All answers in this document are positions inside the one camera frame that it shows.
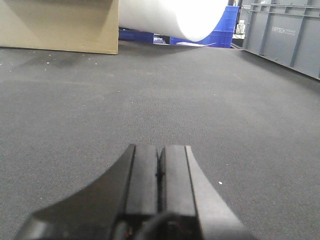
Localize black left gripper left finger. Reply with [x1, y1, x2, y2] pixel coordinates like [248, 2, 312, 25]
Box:
[15, 144, 158, 240]

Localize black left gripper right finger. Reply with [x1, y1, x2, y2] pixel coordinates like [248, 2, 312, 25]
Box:
[160, 145, 255, 240]

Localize dark grey fabric mat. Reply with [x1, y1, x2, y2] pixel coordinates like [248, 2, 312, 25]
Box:
[0, 41, 320, 240]

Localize blue stacked crates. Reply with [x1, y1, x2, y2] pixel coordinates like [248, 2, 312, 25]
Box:
[118, 5, 239, 48]

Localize large white paper roll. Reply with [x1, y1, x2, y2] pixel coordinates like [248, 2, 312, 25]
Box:
[118, 0, 228, 42]

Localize cardboard box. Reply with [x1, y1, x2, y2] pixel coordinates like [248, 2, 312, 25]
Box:
[0, 0, 119, 55]

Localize grey plastic crate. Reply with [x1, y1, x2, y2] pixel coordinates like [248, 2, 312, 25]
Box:
[242, 0, 320, 79]

